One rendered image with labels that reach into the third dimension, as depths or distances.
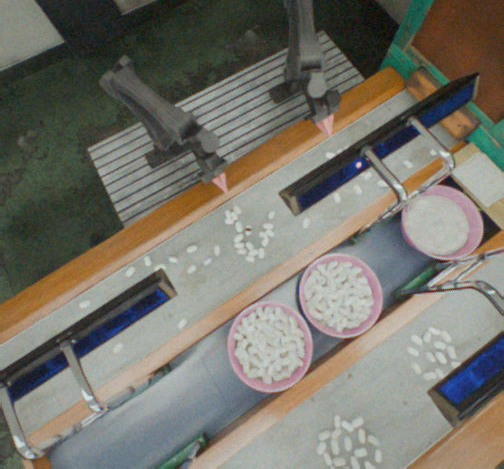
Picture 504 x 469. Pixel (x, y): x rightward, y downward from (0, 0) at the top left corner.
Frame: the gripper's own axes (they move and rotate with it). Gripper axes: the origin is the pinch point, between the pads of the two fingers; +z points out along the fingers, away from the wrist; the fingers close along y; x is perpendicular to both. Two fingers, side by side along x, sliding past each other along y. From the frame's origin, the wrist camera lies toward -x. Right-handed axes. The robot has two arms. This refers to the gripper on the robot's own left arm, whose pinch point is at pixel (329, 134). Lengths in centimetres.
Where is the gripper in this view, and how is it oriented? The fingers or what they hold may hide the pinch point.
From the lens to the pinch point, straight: 113.2
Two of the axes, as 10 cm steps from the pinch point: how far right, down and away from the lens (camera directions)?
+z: 4.5, 7.9, 4.2
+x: -3.2, -2.9, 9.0
